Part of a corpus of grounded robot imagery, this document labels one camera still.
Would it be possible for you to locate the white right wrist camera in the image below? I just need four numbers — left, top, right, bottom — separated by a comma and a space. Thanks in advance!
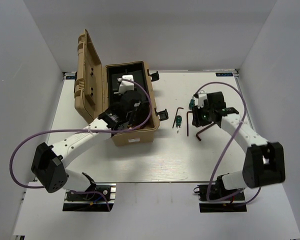
193, 90, 207, 109

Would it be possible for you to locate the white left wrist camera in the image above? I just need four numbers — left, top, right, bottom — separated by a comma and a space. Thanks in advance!
117, 74, 135, 95

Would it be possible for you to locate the black toolbox tray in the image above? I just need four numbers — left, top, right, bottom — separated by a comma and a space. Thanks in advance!
106, 61, 152, 106

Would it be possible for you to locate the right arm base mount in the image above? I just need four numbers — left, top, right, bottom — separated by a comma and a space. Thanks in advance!
193, 183, 248, 214

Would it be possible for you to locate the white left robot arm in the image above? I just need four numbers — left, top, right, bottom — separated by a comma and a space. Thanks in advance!
31, 90, 152, 200

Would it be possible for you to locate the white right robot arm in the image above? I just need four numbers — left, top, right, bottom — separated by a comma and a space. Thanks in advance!
192, 91, 286, 201

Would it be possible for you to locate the small bronze hex key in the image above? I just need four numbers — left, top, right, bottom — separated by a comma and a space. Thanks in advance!
172, 107, 184, 129

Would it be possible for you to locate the green stubby phillips screwdriver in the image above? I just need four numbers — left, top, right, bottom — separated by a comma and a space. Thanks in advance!
175, 115, 182, 133

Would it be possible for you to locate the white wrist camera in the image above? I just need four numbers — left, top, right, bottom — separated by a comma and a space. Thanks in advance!
117, 74, 135, 95
193, 90, 207, 109

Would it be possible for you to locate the tan plastic toolbox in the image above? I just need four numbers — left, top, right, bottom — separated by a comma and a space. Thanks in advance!
74, 30, 169, 147

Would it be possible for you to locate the long thin bronze hex key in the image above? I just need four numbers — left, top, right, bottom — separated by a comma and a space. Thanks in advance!
186, 110, 193, 136

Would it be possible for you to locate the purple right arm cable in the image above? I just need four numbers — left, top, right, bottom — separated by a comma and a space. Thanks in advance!
193, 81, 262, 203

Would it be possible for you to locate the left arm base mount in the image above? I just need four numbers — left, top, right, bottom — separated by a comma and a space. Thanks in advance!
62, 183, 117, 212

